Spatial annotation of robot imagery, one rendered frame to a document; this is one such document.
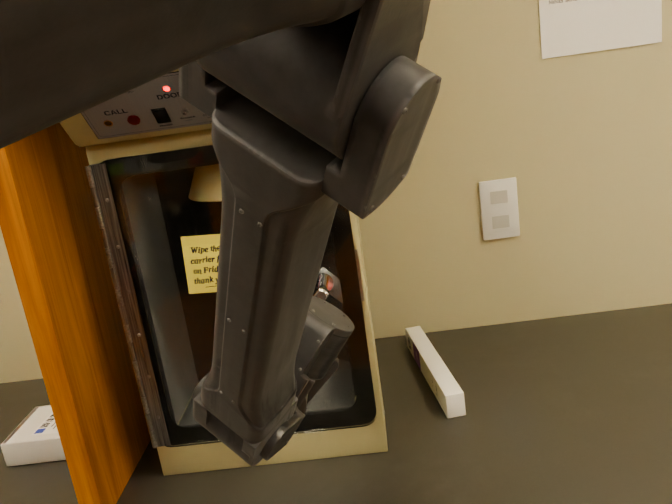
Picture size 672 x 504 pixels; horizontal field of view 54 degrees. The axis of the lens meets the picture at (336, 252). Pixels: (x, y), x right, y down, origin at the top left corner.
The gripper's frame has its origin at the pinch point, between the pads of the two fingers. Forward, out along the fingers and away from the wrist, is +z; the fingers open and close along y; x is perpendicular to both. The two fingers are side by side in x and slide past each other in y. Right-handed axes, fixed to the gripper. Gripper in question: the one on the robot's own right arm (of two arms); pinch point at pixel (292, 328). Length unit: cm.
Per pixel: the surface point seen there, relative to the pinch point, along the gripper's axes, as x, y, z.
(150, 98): -12.3, 28.9, -1.8
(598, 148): -46, -31, 48
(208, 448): 23.7, -2.7, 5.8
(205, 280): 3.3, 11.9, 4.3
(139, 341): 15.7, 13.8, 4.5
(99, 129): -5.2, 32.2, 0.9
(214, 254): -0.2, 13.0, 4.2
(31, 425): 46, 19, 18
